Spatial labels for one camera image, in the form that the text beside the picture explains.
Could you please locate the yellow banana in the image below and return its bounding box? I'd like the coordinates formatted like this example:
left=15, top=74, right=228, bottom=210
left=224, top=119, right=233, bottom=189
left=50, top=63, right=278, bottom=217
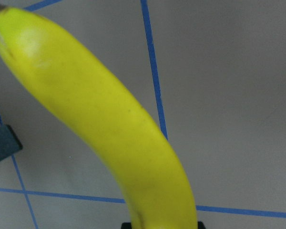
left=0, top=4, right=198, bottom=229

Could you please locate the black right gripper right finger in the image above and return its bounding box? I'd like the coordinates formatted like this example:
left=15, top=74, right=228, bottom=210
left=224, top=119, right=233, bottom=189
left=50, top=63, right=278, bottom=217
left=121, top=221, right=206, bottom=229

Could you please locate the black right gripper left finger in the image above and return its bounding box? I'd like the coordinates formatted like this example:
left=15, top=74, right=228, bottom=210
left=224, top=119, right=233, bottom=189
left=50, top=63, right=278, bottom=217
left=0, top=125, right=23, bottom=161

